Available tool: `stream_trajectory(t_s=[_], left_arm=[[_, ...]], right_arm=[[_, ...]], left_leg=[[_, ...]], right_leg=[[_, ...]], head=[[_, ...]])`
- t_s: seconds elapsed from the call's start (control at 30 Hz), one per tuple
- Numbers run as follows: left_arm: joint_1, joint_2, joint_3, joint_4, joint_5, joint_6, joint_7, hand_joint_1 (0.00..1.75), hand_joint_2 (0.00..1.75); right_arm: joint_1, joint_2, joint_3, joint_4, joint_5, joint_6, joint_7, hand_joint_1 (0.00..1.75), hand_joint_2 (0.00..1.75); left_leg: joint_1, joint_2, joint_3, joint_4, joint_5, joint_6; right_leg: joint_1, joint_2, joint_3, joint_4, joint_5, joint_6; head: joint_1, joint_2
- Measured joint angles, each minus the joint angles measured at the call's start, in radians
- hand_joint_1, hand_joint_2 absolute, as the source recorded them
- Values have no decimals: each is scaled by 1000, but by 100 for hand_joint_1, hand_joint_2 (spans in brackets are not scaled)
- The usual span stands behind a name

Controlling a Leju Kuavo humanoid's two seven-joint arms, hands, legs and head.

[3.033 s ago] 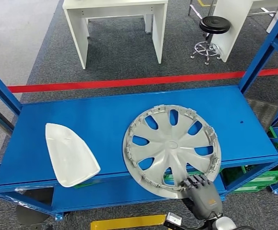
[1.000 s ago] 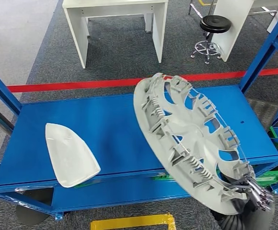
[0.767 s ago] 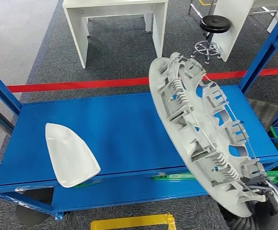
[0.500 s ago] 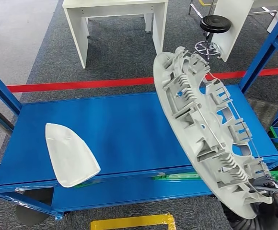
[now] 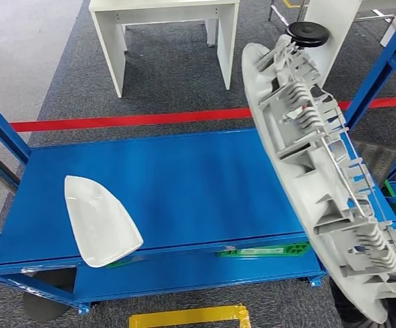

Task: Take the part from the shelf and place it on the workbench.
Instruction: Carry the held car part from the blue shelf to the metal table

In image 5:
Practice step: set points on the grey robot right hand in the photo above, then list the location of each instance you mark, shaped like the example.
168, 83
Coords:
355, 317

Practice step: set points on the grey plastic wheel hubcap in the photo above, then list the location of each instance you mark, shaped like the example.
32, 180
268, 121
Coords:
304, 181

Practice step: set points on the yellow floor tape square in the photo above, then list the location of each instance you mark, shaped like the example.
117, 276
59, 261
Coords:
184, 316

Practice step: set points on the white desk side panel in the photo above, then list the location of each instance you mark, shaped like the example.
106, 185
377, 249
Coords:
338, 27

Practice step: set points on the black round stool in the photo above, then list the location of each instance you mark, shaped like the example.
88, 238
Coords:
307, 32

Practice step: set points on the white plastic mirror cover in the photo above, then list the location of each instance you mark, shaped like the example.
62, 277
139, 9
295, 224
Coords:
102, 224

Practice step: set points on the red barrier belt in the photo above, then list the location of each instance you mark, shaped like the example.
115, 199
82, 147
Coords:
133, 120

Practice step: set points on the white desk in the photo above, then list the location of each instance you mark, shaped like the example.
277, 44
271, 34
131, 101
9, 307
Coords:
160, 7

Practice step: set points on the chrome tube frame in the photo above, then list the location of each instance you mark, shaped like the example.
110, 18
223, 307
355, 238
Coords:
278, 11

